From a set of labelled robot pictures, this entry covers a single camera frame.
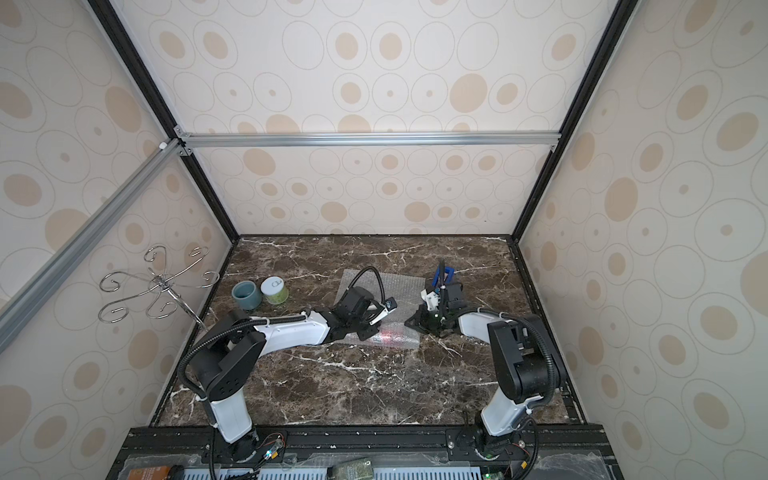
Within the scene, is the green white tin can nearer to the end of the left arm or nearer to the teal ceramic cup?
the teal ceramic cup

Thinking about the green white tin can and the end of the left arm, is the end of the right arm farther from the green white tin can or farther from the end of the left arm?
the green white tin can

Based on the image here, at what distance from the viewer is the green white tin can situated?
99 centimetres

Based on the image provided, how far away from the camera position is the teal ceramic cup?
0.97 meters

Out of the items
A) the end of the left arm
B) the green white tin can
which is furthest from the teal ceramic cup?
the end of the left arm

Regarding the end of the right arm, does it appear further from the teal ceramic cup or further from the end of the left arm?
the teal ceramic cup

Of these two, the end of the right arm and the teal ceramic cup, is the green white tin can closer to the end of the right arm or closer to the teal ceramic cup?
the teal ceramic cup

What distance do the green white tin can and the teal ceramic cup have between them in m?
0.02
